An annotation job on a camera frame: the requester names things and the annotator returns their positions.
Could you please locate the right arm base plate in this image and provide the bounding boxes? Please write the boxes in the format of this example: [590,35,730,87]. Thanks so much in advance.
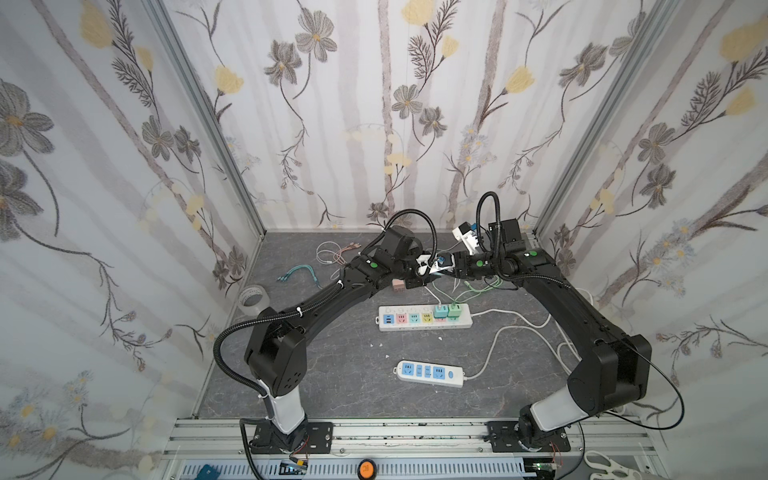
[483,420,571,453]

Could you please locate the orange emergency button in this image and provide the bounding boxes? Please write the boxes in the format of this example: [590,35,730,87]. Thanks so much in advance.
[357,459,377,480]

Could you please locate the teal charger plug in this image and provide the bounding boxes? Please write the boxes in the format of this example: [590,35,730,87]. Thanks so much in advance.
[433,304,450,321]

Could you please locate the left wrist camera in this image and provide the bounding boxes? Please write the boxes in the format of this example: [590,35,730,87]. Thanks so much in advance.
[416,254,454,277]

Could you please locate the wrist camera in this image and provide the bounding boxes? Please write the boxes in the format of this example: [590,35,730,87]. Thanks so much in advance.
[452,222,481,255]
[416,254,454,277]

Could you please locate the white cable of small strip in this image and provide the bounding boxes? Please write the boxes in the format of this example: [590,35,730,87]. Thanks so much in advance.
[463,323,577,381]

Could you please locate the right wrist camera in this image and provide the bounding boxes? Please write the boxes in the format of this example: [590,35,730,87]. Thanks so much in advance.
[452,222,481,255]

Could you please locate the aluminium rail frame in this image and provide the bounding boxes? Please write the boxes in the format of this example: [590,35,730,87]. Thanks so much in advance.
[150,418,669,479]

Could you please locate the white charging cable bundle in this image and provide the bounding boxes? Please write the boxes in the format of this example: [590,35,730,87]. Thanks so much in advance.
[316,241,445,304]

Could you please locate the white cable of long strip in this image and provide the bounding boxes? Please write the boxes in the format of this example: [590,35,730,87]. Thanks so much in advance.
[470,287,628,415]

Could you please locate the white six-outlet colourful power strip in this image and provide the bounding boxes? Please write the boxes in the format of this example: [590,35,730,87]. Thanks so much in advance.
[376,303,473,332]

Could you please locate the white scissors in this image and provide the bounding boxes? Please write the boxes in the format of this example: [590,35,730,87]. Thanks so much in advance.
[584,450,642,480]

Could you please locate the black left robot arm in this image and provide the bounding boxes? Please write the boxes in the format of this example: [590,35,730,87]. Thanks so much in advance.
[213,225,438,437]

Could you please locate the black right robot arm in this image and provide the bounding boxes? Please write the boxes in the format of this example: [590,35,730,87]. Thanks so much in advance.
[435,220,652,449]

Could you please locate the white power strip blue outlets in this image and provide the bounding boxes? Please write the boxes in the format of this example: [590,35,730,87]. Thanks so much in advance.
[394,360,465,388]

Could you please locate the green multi-head charging cable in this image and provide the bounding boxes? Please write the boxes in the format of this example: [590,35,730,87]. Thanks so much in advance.
[431,275,511,304]

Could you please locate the clear tape roll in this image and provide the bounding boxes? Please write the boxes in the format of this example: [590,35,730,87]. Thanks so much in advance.
[237,284,271,317]

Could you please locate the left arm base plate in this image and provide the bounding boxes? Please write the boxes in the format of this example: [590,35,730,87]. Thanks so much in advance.
[246,420,334,455]

